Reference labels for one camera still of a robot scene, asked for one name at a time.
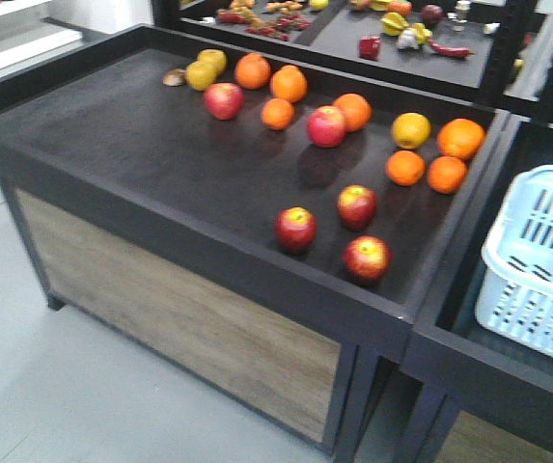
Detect light blue plastic basket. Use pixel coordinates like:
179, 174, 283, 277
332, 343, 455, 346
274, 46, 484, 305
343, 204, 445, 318
475, 165, 553, 358

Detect black wooden fruit display table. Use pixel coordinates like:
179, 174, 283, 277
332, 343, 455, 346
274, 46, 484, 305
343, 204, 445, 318
0, 25, 507, 462

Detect red apple front left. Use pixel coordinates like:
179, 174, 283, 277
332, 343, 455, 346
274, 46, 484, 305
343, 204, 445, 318
274, 206, 318, 254

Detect red apple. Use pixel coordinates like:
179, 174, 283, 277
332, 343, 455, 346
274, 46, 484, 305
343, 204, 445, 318
203, 82, 244, 121
337, 184, 377, 232
306, 105, 346, 148
274, 206, 318, 254
343, 235, 392, 286

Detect red apple front middle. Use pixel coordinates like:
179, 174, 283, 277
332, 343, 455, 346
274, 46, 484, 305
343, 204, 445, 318
337, 184, 377, 232

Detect red apple front right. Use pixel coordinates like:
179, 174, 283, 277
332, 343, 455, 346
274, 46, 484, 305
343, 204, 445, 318
343, 235, 392, 286

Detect red apple back centre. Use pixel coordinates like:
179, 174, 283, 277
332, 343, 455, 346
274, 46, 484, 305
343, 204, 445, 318
306, 105, 346, 148

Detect small orange centre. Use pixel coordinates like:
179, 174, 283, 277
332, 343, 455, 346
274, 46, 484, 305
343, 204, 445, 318
261, 97, 295, 130

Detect red apple back left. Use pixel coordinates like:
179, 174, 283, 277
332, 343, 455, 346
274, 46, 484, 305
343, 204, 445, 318
203, 82, 244, 121

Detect small orange right pair left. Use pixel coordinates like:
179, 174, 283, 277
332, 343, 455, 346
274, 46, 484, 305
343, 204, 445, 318
385, 150, 426, 186

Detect small orange pair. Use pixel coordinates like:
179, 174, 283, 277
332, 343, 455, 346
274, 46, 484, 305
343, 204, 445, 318
427, 155, 468, 194
385, 150, 426, 186

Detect large orange behind apple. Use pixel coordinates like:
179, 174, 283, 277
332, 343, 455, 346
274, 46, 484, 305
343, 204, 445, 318
333, 93, 373, 132

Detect knobbed orange right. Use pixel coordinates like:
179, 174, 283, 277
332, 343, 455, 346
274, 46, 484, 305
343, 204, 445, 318
270, 65, 308, 103

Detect knobbed orange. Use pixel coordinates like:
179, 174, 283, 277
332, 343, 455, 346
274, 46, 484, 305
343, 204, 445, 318
270, 65, 308, 103
234, 52, 271, 90

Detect knobbed orange left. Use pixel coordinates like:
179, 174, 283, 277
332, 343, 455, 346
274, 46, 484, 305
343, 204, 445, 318
234, 52, 271, 90

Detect yellow round citrus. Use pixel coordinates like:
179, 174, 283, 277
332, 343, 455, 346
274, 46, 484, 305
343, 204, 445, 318
391, 112, 431, 150

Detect yellow pear front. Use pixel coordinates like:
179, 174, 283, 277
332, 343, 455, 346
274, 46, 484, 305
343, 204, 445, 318
185, 61, 217, 92

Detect yellow pear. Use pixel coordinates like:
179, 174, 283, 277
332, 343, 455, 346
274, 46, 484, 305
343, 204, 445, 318
197, 48, 228, 76
185, 61, 217, 92

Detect yellow pear rear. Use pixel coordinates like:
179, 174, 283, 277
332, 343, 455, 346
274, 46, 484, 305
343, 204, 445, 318
197, 48, 228, 76

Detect cherry tomato vines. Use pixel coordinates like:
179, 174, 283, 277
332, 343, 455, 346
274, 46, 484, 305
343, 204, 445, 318
215, 1, 312, 41

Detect large orange far right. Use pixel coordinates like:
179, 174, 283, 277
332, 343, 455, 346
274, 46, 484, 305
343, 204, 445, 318
436, 118, 485, 161

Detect red bell pepper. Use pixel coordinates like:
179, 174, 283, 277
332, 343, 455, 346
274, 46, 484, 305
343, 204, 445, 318
358, 35, 381, 61

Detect garlic bulb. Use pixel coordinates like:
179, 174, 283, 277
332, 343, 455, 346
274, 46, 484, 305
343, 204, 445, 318
396, 28, 419, 50

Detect yellow starfruit large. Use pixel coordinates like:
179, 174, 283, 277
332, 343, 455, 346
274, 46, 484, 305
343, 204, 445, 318
380, 12, 409, 37

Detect yellow starfruit small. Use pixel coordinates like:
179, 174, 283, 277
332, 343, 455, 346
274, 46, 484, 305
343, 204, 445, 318
409, 22, 433, 45

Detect red chili pepper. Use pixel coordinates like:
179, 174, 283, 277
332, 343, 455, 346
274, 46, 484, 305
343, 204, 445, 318
428, 40, 475, 59

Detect black rear display tray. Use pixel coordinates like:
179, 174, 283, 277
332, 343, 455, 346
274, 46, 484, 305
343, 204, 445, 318
152, 1, 524, 106

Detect dark purple plum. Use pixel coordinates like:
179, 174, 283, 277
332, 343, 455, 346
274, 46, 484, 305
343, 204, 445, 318
420, 4, 444, 29

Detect white store shelving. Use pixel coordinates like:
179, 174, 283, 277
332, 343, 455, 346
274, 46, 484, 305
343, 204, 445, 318
0, 0, 84, 83

